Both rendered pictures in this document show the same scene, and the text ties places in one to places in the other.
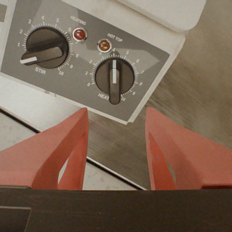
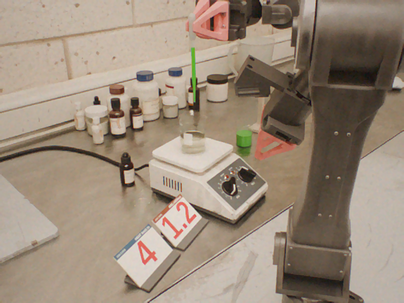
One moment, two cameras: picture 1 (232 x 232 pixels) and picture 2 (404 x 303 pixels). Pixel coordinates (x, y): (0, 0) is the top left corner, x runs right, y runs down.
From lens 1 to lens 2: 69 cm
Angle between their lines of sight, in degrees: 53
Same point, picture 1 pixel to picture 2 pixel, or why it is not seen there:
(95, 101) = (254, 187)
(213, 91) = (257, 167)
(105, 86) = (248, 178)
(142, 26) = (228, 161)
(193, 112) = (267, 174)
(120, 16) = (223, 165)
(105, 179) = not seen: hidden behind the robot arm
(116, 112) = (260, 183)
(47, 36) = (225, 184)
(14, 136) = (269, 228)
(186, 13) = (227, 146)
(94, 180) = not seen: hidden behind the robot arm
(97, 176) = not seen: hidden behind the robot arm
